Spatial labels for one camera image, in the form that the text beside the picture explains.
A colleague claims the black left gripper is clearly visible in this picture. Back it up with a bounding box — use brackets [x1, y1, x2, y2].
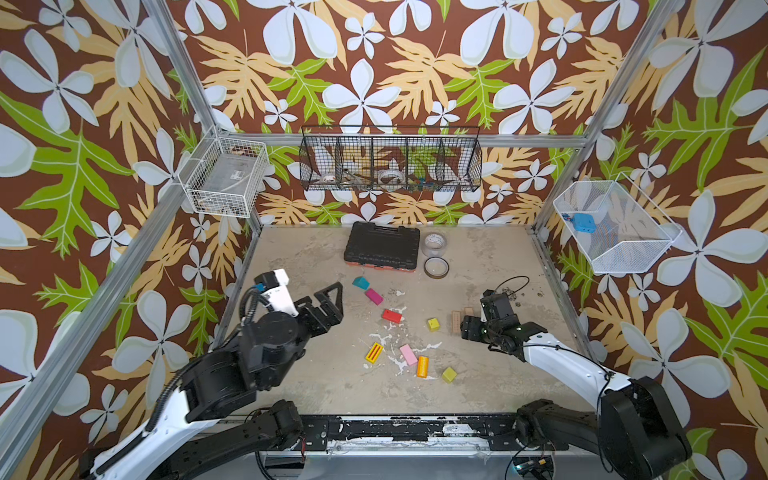
[265, 281, 343, 390]

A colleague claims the engraved natural wood block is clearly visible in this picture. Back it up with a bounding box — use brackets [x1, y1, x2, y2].
[451, 310, 462, 335]

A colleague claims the pink block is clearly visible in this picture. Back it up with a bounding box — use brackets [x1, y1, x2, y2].
[399, 344, 418, 366]

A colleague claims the orange supermarket block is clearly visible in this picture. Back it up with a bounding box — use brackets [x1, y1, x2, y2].
[416, 356, 429, 379]

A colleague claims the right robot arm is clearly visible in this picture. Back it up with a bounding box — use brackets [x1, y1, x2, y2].
[460, 290, 693, 479]

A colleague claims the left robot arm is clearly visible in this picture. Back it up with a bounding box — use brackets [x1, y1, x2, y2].
[78, 276, 343, 479]

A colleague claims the teal block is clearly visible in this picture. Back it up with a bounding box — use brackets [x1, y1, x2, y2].
[353, 276, 370, 291]

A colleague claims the magenta block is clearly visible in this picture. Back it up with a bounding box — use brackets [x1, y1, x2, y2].
[365, 288, 383, 305]

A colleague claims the red block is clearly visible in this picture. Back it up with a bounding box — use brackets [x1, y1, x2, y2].
[381, 309, 403, 324]

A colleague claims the yellow striped block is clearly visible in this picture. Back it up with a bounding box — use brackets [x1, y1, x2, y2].
[365, 342, 384, 365]

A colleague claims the black tool case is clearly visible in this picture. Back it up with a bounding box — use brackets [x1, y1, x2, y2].
[343, 222, 421, 271]

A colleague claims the brown tape roll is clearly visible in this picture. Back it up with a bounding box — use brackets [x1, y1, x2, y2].
[423, 256, 450, 279]

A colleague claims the clear tape roll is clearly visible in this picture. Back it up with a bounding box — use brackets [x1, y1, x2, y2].
[421, 232, 448, 258]

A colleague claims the blue object in basket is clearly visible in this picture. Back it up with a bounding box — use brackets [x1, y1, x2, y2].
[570, 213, 597, 234]

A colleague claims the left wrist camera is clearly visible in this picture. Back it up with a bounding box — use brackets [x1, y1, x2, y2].
[254, 269, 298, 317]

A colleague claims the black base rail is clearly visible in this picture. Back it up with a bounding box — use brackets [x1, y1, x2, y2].
[300, 413, 551, 452]

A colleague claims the black wire basket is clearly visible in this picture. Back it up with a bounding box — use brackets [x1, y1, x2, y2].
[297, 125, 483, 192]

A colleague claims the white wire basket right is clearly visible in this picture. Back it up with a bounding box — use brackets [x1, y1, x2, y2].
[554, 174, 682, 276]

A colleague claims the white wire basket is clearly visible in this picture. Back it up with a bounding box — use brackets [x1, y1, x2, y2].
[554, 174, 682, 276]
[180, 136, 270, 218]

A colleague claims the white wire basket left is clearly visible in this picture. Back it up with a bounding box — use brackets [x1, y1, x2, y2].
[180, 136, 270, 218]

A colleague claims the aluminium frame post left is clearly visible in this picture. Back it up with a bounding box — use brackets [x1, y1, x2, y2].
[1, 120, 247, 476]

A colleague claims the aluminium frame post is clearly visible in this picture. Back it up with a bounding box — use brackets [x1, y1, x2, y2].
[1, 120, 247, 476]
[533, 0, 684, 233]

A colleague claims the aluminium frame post right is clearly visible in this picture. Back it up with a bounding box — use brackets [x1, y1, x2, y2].
[533, 0, 684, 233]

